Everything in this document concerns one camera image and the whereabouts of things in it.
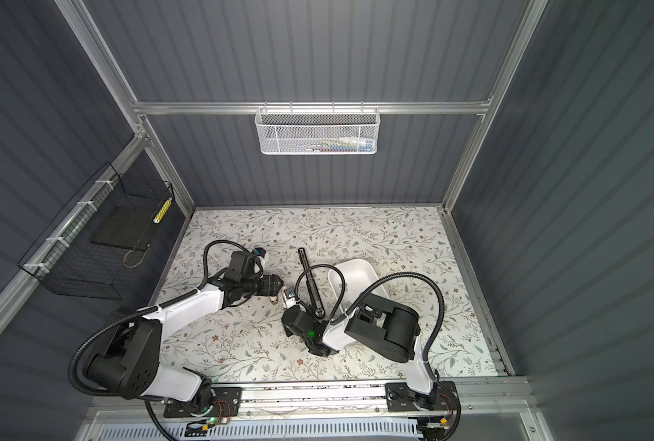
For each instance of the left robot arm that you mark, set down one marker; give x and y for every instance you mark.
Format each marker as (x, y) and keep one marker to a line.
(124, 358)

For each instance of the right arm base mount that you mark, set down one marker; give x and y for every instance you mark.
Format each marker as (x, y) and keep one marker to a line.
(443, 397)

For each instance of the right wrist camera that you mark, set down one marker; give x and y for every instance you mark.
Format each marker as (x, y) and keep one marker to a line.
(290, 299)

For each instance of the black foam pad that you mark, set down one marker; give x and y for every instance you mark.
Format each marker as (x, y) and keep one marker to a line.
(126, 228)

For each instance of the yellow marker pen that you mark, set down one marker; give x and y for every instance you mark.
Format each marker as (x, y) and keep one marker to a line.
(162, 211)

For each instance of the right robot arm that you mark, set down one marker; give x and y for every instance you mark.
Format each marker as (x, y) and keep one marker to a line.
(387, 328)

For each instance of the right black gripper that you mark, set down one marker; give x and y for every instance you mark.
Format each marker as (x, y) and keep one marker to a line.
(288, 332)

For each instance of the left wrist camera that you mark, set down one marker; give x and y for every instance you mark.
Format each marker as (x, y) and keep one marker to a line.
(260, 255)

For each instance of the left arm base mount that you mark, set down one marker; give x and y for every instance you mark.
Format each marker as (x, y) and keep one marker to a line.
(221, 402)

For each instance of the black wire side basket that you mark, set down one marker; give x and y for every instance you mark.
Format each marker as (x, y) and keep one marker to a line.
(102, 249)

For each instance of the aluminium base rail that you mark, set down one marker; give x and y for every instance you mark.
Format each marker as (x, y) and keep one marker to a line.
(357, 398)

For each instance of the white wire wall basket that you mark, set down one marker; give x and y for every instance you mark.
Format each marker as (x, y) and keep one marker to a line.
(322, 133)

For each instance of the white vent strip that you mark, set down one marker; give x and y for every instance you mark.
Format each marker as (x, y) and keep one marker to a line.
(297, 429)

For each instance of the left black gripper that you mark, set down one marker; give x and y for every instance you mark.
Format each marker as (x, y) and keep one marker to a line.
(271, 286)

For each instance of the white plastic tray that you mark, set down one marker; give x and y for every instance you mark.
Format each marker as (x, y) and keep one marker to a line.
(358, 274)

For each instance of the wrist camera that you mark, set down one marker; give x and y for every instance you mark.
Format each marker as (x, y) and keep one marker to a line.
(290, 299)
(260, 255)

